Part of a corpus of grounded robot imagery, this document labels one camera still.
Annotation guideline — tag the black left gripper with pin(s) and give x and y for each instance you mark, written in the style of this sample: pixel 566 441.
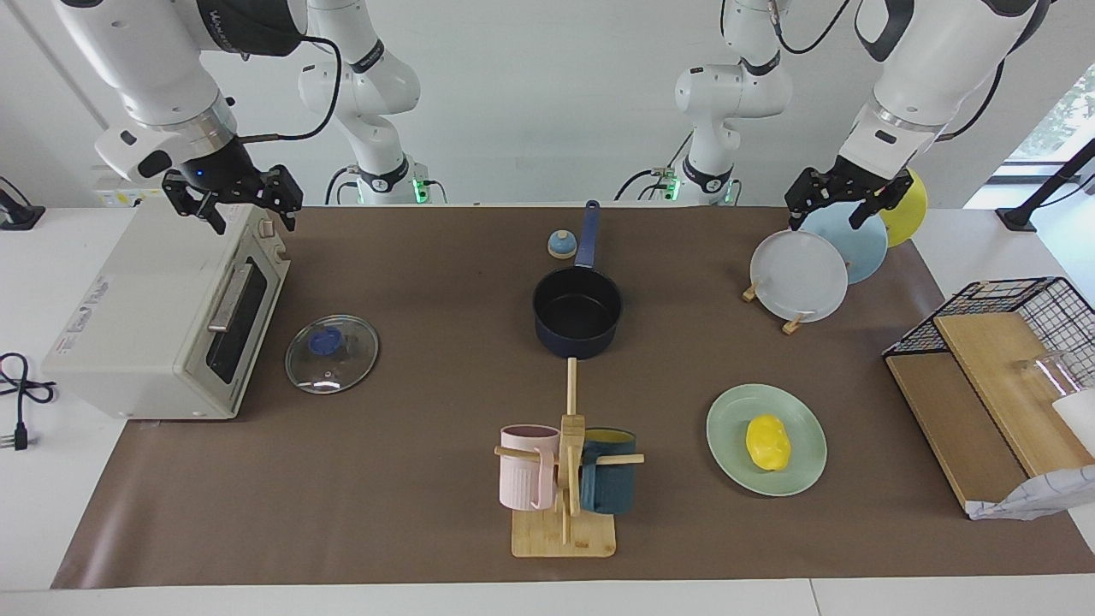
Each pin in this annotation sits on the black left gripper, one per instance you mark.
pixel 855 181

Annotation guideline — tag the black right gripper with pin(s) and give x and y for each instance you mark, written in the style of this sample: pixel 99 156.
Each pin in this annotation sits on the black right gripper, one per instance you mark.
pixel 218 175

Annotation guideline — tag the glass lid with blue knob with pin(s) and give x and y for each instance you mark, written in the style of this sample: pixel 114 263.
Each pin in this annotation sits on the glass lid with blue knob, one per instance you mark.
pixel 351 368

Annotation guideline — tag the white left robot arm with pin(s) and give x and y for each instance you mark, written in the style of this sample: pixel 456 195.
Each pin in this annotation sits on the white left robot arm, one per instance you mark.
pixel 924 77

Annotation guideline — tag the light blue plate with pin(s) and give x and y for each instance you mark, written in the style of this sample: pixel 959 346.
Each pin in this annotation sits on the light blue plate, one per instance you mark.
pixel 860 248

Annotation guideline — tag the yellow plate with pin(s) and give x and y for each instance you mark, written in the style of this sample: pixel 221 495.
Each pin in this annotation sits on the yellow plate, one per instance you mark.
pixel 911 214

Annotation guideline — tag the grey plate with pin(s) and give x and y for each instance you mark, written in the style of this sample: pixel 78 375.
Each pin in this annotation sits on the grey plate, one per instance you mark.
pixel 800 278

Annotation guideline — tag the wooden plate rack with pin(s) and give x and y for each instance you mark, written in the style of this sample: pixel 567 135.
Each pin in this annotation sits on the wooden plate rack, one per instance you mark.
pixel 792 324

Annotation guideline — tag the pale green plate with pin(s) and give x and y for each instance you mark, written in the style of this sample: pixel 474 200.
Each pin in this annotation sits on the pale green plate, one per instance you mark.
pixel 727 453

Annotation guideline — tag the dark blue pot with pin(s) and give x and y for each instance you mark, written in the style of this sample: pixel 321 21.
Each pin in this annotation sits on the dark blue pot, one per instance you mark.
pixel 556 338

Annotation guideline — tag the white power strip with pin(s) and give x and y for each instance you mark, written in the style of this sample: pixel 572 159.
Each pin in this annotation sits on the white power strip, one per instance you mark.
pixel 120 198

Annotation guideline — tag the beige toaster oven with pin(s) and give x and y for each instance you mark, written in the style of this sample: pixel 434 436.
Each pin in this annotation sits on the beige toaster oven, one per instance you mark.
pixel 137 316

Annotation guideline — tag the black clamp base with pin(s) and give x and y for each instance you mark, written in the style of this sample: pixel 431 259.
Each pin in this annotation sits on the black clamp base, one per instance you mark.
pixel 21 218

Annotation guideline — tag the light wooden cutting board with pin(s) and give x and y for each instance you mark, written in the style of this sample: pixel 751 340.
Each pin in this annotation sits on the light wooden cutting board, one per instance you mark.
pixel 1001 385

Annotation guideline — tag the dark wooden cutting board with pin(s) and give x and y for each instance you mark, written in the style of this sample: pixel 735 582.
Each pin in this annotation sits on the dark wooden cutting board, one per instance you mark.
pixel 949 428

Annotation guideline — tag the clear glass cup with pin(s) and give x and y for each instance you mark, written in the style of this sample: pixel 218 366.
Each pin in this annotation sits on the clear glass cup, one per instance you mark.
pixel 1048 372

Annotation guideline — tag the small blue domed shaker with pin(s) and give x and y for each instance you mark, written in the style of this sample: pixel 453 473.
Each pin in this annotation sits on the small blue domed shaker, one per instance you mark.
pixel 562 246

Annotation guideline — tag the white cup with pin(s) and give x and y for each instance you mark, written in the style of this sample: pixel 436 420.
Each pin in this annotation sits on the white cup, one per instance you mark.
pixel 1080 419

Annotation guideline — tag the brown table mat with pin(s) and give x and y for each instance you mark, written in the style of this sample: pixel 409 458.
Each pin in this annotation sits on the brown table mat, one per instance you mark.
pixel 385 513

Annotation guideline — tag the white checkered cloth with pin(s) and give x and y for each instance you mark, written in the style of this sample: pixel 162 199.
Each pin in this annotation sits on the white checkered cloth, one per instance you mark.
pixel 1044 496

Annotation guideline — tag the dark teal mug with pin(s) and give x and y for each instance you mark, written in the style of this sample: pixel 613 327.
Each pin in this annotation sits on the dark teal mug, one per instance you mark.
pixel 612 488

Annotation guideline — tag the pink ribbed mug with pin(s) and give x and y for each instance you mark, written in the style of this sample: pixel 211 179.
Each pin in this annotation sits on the pink ribbed mug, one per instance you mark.
pixel 522 470

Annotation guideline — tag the wooden mug tree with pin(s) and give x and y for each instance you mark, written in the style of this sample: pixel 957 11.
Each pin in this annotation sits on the wooden mug tree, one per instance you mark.
pixel 565 539

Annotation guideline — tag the black camera stand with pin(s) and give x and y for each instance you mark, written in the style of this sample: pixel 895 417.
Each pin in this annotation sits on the black camera stand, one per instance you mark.
pixel 1018 218

